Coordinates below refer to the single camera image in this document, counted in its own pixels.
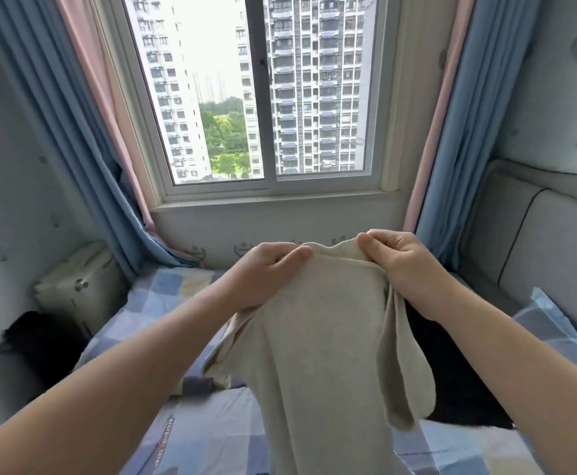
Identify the person's right hand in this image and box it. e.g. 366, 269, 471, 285
356, 229, 456, 323

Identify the person's left hand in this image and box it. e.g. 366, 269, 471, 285
223, 241, 314, 313

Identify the beige knit garment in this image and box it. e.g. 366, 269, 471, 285
203, 237, 438, 475

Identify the person's right forearm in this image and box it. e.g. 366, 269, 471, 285
414, 272, 577, 475

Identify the person's left forearm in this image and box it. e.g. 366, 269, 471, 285
0, 279, 257, 475

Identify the pink curtain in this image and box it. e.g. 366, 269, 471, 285
401, 0, 478, 234
53, 0, 160, 239

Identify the black garment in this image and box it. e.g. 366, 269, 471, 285
403, 296, 515, 432

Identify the blue curtain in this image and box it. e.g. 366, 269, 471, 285
0, 0, 201, 281
413, 0, 545, 273

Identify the grey padded headboard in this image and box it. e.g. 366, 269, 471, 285
459, 159, 577, 363

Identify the blue checkered bed sheet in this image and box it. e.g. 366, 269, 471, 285
73, 264, 559, 475

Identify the blue checkered pillow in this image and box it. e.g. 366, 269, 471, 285
511, 287, 577, 380

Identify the black fabric bag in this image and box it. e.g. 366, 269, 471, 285
0, 310, 92, 387

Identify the white sliding window frame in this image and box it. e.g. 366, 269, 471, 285
92, 0, 414, 214

